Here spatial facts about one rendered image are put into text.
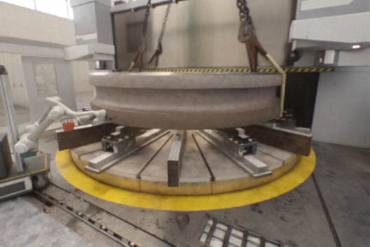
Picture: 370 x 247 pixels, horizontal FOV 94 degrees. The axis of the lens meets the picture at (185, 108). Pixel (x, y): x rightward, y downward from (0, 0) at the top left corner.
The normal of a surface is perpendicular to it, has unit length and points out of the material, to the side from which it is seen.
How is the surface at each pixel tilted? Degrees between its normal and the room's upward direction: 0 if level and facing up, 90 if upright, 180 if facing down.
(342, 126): 90
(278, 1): 90
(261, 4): 90
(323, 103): 90
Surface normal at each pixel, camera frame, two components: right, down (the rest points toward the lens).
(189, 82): 0.03, 0.19
